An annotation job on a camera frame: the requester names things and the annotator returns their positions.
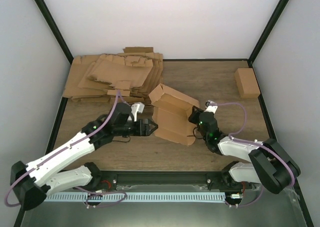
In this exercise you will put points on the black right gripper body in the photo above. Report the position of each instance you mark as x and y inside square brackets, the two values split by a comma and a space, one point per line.
[193, 119]

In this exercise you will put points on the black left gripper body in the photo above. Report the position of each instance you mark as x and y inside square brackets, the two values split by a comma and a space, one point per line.
[139, 131]

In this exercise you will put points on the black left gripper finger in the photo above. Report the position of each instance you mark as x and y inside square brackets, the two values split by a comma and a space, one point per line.
[151, 123]
[150, 131]

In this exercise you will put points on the brown cardboard box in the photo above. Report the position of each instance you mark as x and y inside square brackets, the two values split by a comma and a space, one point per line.
[247, 83]
[171, 110]

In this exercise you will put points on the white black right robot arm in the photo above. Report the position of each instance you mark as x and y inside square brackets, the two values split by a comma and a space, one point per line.
[263, 162]

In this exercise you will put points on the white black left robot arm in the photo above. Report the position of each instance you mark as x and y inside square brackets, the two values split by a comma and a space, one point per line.
[33, 182]

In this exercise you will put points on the folded brown cardboard box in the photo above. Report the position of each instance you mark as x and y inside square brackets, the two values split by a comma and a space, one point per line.
[247, 83]

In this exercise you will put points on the stack of flat cardboard blanks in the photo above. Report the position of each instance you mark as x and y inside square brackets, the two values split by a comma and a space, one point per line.
[97, 78]

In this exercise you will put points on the clear acrylic front plate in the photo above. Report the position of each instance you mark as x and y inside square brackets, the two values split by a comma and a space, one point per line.
[269, 211]

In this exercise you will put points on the light blue slotted strip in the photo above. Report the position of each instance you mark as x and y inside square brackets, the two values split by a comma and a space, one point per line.
[141, 197]

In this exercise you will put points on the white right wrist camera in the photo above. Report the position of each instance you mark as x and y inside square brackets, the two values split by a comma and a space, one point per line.
[211, 106]

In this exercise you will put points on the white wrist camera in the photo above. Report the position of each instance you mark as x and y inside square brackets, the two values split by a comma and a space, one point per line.
[211, 106]
[136, 108]

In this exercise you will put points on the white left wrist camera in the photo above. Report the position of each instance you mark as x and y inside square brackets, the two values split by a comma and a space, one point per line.
[136, 108]

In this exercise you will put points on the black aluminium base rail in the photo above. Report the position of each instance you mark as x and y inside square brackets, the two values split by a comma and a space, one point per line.
[213, 180]

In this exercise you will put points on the black right corner frame post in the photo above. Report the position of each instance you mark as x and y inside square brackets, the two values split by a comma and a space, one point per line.
[277, 12]

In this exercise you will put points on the black corner frame post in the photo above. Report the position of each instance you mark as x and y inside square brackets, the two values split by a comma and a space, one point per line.
[277, 12]
[42, 6]

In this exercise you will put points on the black left corner frame post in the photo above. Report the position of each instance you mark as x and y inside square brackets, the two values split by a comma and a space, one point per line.
[42, 6]

